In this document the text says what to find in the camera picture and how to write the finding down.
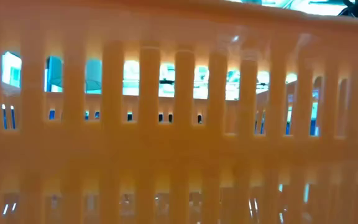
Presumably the black ceiling light track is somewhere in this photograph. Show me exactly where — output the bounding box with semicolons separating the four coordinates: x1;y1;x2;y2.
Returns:
308;0;349;6

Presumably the orange slotted plastic basket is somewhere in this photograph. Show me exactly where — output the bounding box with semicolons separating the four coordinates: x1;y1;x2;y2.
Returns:
0;0;358;224

